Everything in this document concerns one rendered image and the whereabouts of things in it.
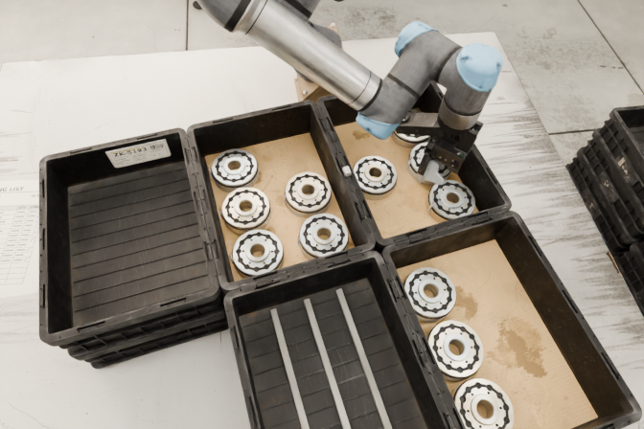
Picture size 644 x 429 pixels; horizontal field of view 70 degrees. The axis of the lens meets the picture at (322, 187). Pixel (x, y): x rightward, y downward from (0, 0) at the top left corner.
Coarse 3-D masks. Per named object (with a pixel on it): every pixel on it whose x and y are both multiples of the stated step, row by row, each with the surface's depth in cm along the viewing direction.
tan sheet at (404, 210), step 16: (336, 128) 115; (352, 128) 115; (352, 144) 112; (368, 144) 112; (384, 144) 113; (352, 160) 110; (400, 160) 110; (400, 176) 108; (448, 176) 108; (400, 192) 105; (416, 192) 105; (384, 208) 103; (400, 208) 103; (416, 208) 103; (384, 224) 101; (400, 224) 101; (416, 224) 101; (432, 224) 101
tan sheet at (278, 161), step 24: (264, 144) 111; (288, 144) 111; (312, 144) 112; (264, 168) 107; (288, 168) 108; (312, 168) 108; (216, 192) 103; (264, 192) 104; (288, 216) 101; (336, 216) 101; (288, 240) 97; (288, 264) 95
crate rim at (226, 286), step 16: (256, 112) 103; (272, 112) 104; (320, 112) 104; (192, 128) 100; (320, 128) 102; (192, 144) 98; (336, 160) 99; (352, 192) 93; (208, 208) 91; (208, 224) 88; (368, 224) 89; (368, 240) 87; (336, 256) 85; (224, 272) 83; (272, 272) 83; (288, 272) 83; (224, 288) 81
